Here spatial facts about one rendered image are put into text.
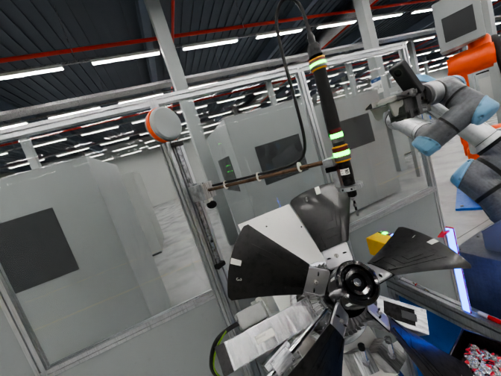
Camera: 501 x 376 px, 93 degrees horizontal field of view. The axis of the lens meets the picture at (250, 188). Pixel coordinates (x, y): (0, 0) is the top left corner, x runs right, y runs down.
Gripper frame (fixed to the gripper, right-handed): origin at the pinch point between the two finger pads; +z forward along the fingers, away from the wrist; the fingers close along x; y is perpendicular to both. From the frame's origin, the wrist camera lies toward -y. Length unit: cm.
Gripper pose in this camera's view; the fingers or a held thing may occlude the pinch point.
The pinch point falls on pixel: (373, 104)
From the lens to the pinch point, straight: 82.5
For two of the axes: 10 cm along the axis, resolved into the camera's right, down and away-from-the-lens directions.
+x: -3.0, -0.3, 9.5
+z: -9.0, 3.3, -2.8
